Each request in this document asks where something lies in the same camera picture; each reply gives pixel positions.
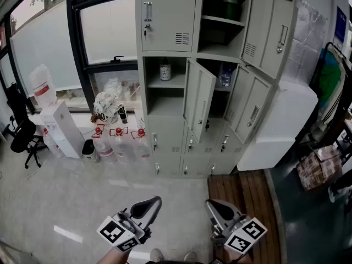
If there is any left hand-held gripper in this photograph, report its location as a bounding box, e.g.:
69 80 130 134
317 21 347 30
96 195 162 253

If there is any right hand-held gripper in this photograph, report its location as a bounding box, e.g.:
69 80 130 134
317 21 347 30
205 199 268 255

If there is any grey metal locker cabinet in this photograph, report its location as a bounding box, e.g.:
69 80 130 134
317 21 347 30
135 0 299 179

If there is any person's left forearm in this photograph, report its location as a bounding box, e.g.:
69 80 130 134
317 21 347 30
96 246 130 264

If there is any person's right forearm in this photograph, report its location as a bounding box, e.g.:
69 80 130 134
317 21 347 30
227 248 255 264

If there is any brown wooden slat platform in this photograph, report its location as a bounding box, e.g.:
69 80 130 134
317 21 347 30
207 170 282 264

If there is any person's left white shoe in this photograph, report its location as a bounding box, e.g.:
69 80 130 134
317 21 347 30
149 247 163 264

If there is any large clear bottle red cap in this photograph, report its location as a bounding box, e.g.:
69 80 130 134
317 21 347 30
109 126 133 161
91 123 115 158
130 128 151 161

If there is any person's dark grey shirt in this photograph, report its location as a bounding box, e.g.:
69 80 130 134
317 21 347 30
144 259 223 264

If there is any small white black bin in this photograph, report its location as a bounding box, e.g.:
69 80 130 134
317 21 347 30
81 139 100 163

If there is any black thermos bottle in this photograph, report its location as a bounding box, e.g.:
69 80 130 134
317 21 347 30
117 104 129 124

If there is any white chest appliance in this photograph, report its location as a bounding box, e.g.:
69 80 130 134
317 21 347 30
236 80 320 173

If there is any patterned cardboard box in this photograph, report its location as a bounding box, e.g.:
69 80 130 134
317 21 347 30
296 144 343 193

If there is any white dotted cloth bag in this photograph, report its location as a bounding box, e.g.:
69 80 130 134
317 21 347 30
92 91 119 125

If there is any white water dispenser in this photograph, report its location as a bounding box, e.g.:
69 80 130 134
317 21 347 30
39 100 85 160

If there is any clear water bottle blue label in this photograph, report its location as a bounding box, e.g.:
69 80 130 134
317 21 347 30
219 62 235 88

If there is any white labelled jar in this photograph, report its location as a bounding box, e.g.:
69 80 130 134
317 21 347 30
159 56 172 81

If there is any black office chair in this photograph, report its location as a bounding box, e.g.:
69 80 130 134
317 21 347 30
5 82 50 170

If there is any clear water jug red label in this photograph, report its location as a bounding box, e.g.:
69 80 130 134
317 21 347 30
28 63 58 109

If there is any green garment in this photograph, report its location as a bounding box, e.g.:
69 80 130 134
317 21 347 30
318 49 343 110

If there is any beige striped garment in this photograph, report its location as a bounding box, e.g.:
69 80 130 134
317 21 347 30
339 62 348 104

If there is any silver foil sheet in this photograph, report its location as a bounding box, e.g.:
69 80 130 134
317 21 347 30
282 0 328 85

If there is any green lidded jar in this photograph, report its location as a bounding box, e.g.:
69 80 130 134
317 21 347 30
221 0 240 21

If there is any black window frame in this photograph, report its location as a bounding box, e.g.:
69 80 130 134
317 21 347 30
0 0 138 115

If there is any blue wall poster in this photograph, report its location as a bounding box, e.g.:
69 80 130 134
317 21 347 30
332 5 348 51

